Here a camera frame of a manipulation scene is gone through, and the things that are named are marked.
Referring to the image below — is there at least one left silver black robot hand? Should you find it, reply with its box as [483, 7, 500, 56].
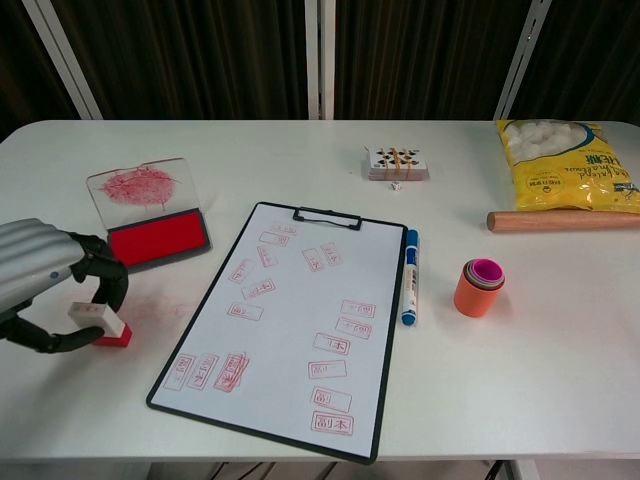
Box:
[0, 218, 131, 356]

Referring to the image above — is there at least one white rectangular stamp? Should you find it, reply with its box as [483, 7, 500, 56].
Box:
[68, 300, 127, 339]

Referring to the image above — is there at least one red ink pad clear lid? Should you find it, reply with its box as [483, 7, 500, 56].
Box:
[85, 157, 214, 274]

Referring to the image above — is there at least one dark brown curtain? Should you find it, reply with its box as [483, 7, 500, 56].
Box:
[0, 0, 640, 144]

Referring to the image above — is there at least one black clipboard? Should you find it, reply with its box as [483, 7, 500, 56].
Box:
[145, 201, 411, 467]

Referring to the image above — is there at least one blue whiteboard marker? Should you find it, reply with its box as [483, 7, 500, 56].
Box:
[399, 228, 423, 329]

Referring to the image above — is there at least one wooden rolling pin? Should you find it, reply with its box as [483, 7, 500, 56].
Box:
[486, 209, 640, 236]

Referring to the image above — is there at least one yellow bag of white puffs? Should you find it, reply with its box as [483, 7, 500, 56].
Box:
[495, 119, 640, 216]

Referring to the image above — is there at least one white slanted frame post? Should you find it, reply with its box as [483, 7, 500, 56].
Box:
[494, 0, 552, 122]
[21, 0, 104, 121]

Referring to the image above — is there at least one white upright frame post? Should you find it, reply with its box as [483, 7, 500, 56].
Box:
[304, 0, 336, 121]

